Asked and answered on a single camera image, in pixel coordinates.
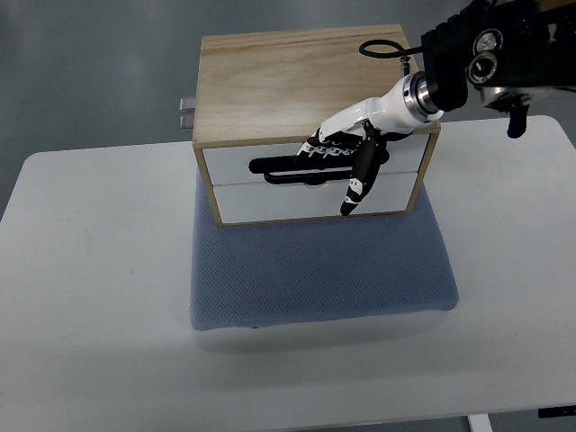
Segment grey metal bracket lower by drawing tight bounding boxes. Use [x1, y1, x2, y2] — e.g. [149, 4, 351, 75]
[179, 113, 194, 132]

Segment grey metal bracket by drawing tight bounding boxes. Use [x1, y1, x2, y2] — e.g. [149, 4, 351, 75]
[179, 113, 194, 132]
[179, 96, 196, 113]

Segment black drawer handle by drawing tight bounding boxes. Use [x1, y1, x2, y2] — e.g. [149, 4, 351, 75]
[248, 155, 355, 185]

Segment white drawer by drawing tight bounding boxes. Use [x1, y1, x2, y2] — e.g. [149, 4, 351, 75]
[203, 134, 429, 185]
[214, 172, 418, 224]

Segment grey metal bracket upper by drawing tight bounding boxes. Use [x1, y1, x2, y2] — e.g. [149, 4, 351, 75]
[179, 96, 196, 113]

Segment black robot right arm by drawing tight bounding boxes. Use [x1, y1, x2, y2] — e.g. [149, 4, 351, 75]
[421, 1, 575, 139]

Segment blue grey mesh cushion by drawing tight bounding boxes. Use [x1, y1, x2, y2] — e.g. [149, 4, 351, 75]
[189, 184, 459, 331]

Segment white table leg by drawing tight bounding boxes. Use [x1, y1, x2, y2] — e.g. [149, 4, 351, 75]
[467, 414, 493, 432]

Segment black table control panel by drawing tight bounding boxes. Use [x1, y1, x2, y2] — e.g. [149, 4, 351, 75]
[537, 405, 576, 419]

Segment wooden drawer cabinet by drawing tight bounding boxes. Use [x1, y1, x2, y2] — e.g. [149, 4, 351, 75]
[193, 24, 440, 226]

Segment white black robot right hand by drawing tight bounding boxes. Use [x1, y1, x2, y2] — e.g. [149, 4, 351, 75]
[294, 74, 441, 217]

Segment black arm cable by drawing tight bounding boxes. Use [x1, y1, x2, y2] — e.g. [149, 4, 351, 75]
[358, 40, 424, 59]

